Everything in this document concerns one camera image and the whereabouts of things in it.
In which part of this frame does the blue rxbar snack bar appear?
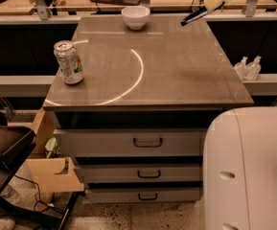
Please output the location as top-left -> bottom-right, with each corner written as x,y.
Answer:
180,2 -> 225,27

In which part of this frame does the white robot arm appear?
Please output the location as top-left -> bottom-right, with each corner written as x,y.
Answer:
203,106 -> 277,230

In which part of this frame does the silver green soda can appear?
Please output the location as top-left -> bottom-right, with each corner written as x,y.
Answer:
54,40 -> 83,84

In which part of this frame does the clear sanitizer bottle left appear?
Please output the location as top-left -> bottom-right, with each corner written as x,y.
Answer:
234,57 -> 247,80

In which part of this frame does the clear sanitizer bottle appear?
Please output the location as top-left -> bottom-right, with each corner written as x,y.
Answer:
244,56 -> 261,81
234,57 -> 247,80

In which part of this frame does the white ceramic bowl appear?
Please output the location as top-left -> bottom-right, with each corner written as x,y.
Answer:
121,6 -> 150,30

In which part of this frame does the clear sanitizer bottle right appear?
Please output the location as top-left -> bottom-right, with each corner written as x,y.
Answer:
244,56 -> 261,81

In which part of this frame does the grey drawer cabinet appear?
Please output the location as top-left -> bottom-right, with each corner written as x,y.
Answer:
43,14 -> 253,192

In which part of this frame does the top grey drawer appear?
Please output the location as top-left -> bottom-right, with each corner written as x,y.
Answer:
54,129 -> 205,157

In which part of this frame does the grey drawer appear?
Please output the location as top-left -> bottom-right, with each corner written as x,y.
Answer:
85,187 -> 201,204
54,129 -> 205,157
75,164 -> 202,184

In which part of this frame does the middle grey drawer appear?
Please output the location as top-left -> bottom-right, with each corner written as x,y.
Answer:
75,164 -> 202,184

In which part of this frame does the green white small item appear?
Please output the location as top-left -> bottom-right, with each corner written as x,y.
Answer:
45,137 -> 60,158

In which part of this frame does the bottom grey drawer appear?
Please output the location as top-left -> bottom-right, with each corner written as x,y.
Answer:
85,187 -> 201,204

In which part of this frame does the cardboard box piece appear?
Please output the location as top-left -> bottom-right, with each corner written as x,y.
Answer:
26,158 -> 84,203

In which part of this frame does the dark brown chair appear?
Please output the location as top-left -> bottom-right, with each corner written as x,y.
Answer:
0,111 -> 35,193

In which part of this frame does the grey metal bracket right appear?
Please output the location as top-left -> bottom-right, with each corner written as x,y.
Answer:
242,0 -> 258,17

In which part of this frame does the grey metal bracket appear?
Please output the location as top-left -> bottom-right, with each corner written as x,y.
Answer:
242,0 -> 258,17
35,0 -> 50,20

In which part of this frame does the grey metal bracket left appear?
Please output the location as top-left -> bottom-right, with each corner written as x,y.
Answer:
35,0 -> 50,20

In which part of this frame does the black floor cable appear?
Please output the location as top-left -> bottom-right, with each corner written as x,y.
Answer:
13,173 -> 65,216

